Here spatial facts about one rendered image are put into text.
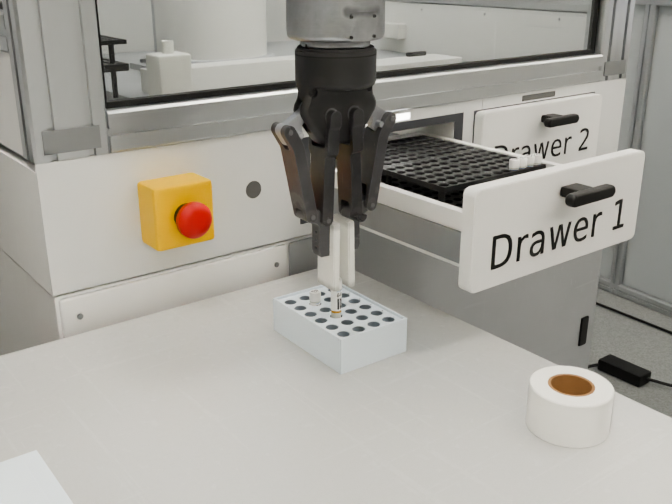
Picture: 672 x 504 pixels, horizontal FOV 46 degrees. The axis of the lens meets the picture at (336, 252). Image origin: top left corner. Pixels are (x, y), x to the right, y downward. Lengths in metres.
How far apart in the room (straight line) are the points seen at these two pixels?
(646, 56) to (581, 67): 1.46
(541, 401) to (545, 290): 0.78
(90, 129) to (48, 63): 0.08
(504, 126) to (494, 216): 0.44
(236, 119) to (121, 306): 0.25
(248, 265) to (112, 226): 0.19
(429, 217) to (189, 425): 0.34
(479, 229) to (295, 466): 0.30
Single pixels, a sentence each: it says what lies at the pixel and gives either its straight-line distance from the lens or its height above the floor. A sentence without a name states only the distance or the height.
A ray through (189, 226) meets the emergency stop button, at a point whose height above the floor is 0.87.
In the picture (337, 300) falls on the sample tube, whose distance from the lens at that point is 0.81.
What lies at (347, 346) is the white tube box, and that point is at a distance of 0.77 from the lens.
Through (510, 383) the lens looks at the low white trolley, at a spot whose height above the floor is 0.76.
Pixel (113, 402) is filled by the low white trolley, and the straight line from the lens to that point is 0.77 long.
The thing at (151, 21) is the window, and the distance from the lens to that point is 0.91.
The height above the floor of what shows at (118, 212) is 0.88.
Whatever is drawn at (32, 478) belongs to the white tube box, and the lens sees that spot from 0.59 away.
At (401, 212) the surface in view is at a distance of 0.90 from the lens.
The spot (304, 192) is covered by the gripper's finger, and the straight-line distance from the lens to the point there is 0.74.
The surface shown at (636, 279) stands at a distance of 3.00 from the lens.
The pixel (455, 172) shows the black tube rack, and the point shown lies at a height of 0.90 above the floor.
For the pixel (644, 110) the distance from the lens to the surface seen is 2.87.
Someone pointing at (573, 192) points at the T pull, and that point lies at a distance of 0.87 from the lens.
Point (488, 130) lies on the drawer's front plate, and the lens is 1.21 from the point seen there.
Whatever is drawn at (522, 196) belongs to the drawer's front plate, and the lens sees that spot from 0.84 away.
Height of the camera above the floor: 1.14
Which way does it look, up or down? 20 degrees down
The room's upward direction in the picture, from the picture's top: straight up
